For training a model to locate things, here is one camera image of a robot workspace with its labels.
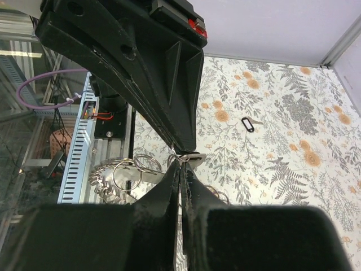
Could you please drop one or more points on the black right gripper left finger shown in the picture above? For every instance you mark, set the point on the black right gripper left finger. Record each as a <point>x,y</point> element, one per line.
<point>140,236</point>

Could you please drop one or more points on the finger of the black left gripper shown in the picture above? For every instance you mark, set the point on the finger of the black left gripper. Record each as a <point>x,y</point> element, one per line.
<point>65,38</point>
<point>166,60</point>

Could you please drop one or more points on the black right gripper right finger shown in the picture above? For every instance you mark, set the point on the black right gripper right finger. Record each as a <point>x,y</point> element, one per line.
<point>217,236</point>

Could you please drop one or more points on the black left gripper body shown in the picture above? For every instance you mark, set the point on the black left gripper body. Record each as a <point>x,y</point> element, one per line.
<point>180,17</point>

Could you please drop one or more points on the large metal keyring disc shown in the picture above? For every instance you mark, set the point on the large metal keyring disc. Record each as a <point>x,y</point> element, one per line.
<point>132,178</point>

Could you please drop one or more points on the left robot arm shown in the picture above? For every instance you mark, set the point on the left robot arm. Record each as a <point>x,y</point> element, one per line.
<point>110,98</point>

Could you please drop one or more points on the key with black white tag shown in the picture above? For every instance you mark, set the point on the key with black white tag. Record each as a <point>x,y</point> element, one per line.
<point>249,123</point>

